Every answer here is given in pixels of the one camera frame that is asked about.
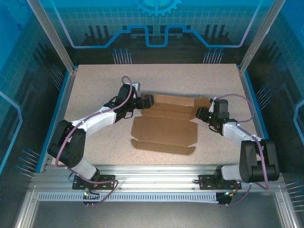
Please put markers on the brown cardboard paper box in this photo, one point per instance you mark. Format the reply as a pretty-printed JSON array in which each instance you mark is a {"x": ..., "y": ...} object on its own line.
[{"x": 166, "y": 128}]

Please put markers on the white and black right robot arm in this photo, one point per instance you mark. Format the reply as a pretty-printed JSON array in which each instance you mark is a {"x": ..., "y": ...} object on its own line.
[{"x": 232, "y": 130}]

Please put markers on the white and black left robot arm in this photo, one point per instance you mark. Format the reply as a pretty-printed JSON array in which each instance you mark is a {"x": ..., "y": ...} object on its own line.
[{"x": 99, "y": 120}]

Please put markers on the grey metal sheet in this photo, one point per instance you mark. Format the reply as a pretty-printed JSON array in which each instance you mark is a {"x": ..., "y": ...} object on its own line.
[{"x": 154, "y": 216}]

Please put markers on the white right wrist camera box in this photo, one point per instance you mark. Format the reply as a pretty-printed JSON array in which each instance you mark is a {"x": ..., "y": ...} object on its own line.
[{"x": 212, "y": 107}]

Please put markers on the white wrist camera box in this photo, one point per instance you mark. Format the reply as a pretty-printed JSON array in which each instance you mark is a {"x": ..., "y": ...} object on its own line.
[
  {"x": 212, "y": 107},
  {"x": 135, "y": 86}
]

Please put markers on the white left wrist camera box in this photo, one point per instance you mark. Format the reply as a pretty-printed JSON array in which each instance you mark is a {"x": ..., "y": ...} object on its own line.
[{"x": 135, "y": 86}]

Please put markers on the aluminium table side rail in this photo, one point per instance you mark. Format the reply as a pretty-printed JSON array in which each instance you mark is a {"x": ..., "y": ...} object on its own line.
[
  {"x": 249, "y": 99},
  {"x": 66, "y": 99}
]

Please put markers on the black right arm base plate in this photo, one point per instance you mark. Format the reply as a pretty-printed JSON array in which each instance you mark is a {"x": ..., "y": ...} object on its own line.
[{"x": 204, "y": 181}]

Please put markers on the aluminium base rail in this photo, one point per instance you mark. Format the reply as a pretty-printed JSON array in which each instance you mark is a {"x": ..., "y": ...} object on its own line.
[{"x": 154, "y": 178}]

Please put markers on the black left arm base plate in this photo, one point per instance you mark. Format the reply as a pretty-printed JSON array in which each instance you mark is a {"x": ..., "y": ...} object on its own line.
[{"x": 110, "y": 183}]

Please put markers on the aluminium frame post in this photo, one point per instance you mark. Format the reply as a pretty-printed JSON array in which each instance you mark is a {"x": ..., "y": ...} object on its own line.
[
  {"x": 259, "y": 40},
  {"x": 58, "y": 40}
]

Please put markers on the aluminium lower frame rail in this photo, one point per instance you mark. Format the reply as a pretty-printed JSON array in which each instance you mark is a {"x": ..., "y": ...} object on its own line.
[
  {"x": 286, "y": 209},
  {"x": 26, "y": 209}
]

